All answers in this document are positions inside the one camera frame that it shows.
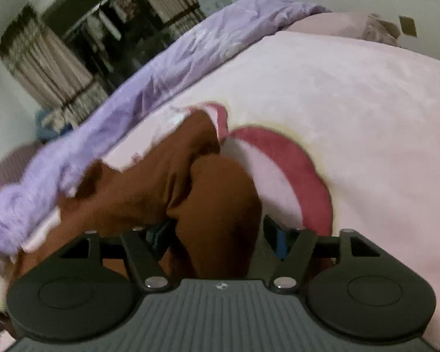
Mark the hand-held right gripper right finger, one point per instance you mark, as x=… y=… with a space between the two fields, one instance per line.
x=277 y=240

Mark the bed with pink sheet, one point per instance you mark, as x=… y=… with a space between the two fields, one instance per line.
x=352 y=110

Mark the brown button jacket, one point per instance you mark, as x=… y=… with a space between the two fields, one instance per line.
x=205 y=198

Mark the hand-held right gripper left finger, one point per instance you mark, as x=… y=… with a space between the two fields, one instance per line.
x=157 y=233

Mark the brass wall socket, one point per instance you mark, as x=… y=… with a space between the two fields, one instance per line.
x=408 y=26

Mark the pink pillow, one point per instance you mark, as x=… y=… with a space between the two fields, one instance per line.
x=337 y=25

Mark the purple duvet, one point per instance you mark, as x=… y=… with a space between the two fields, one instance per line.
x=139 y=91

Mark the clothes rack with hanging clothes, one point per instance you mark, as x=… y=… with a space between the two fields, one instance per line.
x=106 y=33

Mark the mauve quilted headboard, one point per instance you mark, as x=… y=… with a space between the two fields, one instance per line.
x=7 y=170

